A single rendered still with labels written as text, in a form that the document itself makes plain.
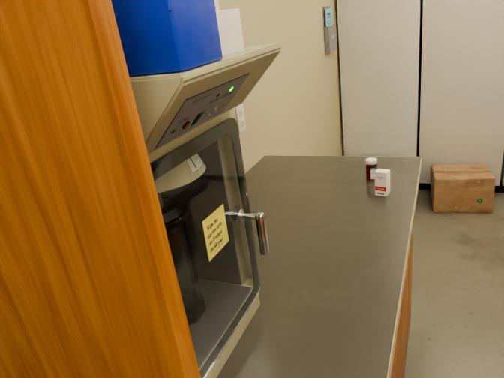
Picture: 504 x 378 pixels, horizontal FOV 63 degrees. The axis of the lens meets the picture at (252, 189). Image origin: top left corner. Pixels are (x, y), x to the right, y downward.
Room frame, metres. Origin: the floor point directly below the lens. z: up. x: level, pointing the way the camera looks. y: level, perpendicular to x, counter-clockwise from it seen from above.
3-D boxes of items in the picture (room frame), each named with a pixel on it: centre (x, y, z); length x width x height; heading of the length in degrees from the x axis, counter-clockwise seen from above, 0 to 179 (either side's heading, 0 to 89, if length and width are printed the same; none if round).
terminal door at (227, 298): (0.64, 0.08, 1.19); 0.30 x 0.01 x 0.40; 153
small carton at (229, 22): (0.66, 0.02, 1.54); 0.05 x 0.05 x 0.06; 47
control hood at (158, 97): (0.62, 0.04, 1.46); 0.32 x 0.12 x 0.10; 154
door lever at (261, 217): (0.72, 0.01, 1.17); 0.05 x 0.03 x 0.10; 63
